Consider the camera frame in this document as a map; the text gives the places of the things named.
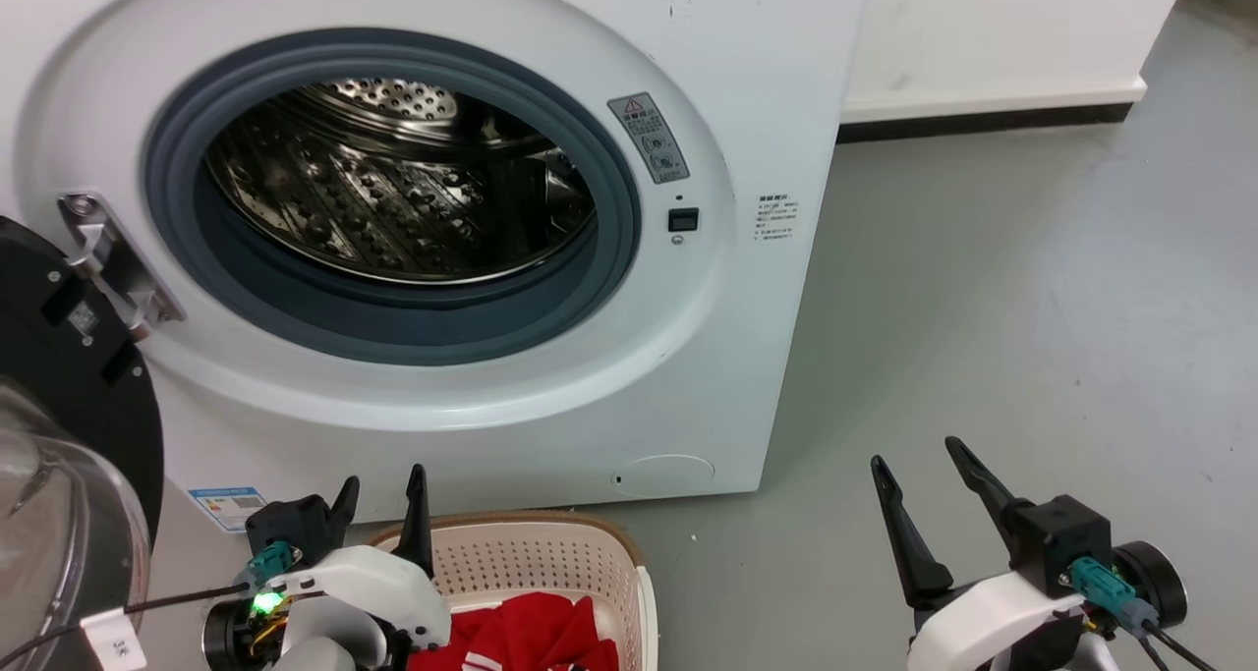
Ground white front-load washing machine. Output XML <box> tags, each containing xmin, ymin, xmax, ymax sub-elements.
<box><xmin>0</xmin><ymin>0</ymin><xmax>871</xmax><ymax>525</ymax></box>

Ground metal door hinge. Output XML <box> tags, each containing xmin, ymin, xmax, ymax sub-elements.
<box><xmin>57</xmin><ymin>193</ymin><xmax>186</xmax><ymax>338</ymax></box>

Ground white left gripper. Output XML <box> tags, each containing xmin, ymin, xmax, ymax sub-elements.
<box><xmin>265</xmin><ymin>465</ymin><xmax>453</xmax><ymax>652</ymax></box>

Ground blue energy label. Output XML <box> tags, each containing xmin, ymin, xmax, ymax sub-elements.
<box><xmin>189</xmin><ymin>486</ymin><xmax>268</xmax><ymax>532</ymax></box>

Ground black right camera cable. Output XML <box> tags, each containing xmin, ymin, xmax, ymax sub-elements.
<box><xmin>1140</xmin><ymin>627</ymin><xmax>1220</xmax><ymax>671</ymax></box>

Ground cream perforated laundry basket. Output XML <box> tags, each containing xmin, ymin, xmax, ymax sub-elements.
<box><xmin>369</xmin><ymin>511</ymin><xmax>659</xmax><ymax>671</ymax></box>

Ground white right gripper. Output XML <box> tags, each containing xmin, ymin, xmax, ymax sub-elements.
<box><xmin>870</xmin><ymin>438</ymin><xmax>1087</xmax><ymax>671</ymax></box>

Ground white baseboard with black strip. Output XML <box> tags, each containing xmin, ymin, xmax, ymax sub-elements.
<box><xmin>837</xmin><ymin>75</ymin><xmax>1149</xmax><ymax>144</ymax></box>

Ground white cable tag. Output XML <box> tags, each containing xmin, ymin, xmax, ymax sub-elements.
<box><xmin>79</xmin><ymin>607</ymin><xmax>148</xmax><ymax>671</ymax></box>

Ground black left camera cable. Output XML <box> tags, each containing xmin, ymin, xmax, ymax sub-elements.
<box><xmin>0</xmin><ymin>583</ymin><xmax>252</xmax><ymax>667</ymax></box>

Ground stainless steel washing machine drum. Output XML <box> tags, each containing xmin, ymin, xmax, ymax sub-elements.
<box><xmin>203</xmin><ymin>77</ymin><xmax>599</xmax><ymax>286</ymax></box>

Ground grey warning sticker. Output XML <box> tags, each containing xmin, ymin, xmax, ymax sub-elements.
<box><xmin>607</xmin><ymin>92</ymin><xmax>691</xmax><ymax>185</ymax></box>

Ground teal camera connector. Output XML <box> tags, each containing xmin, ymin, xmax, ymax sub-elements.
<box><xmin>1069</xmin><ymin>556</ymin><xmax>1161</xmax><ymax>638</ymax></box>
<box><xmin>246</xmin><ymin>541</ymin><xmax>296</xmax><ymax>579</ymax></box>

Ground black camera cable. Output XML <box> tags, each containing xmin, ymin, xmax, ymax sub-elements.
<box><xmin>0</xmin><ymin>583</ymin><xmax>252</xmax><ymax>667</ymax></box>
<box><xmin>1140</xmin><ymin>627</ymin><xmax>1220</xmax><ymax>671</ymax></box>

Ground red garment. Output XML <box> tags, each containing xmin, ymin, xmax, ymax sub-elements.
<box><xmin>408</xmin><ymin>592</ymin><xmax>622</xmax><ymax>671</ymax></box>

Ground black washer door with glass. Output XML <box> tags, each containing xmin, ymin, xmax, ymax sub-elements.
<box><xmin>0</xmin><ymin>216</ymin><xmax>165</xmax><ymax>671</ymax></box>

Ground teal left camera connector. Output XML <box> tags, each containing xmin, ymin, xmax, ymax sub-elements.
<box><xmin>246</xmin><ymin>541</ymin><xmax>296</xmax><ymax>579</ymax></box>

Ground grey rubber door gasket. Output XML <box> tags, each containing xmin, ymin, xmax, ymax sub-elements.
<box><xmin>143</xmin><ymin>28</ymin><xmax>643</xmax><ymax>367</ymax></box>

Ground teal right camera connector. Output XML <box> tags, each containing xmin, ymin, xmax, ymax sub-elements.
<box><xmin>1069</xmin><ymin>556</ymin><xmax>1161</xmax><ymax>638</ymax></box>

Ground round filter cover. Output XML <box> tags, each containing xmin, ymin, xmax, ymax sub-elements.
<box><xmin>611</xmin><ymin>454</ymin><xmax>716</xmax><ymax>498</ymax></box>

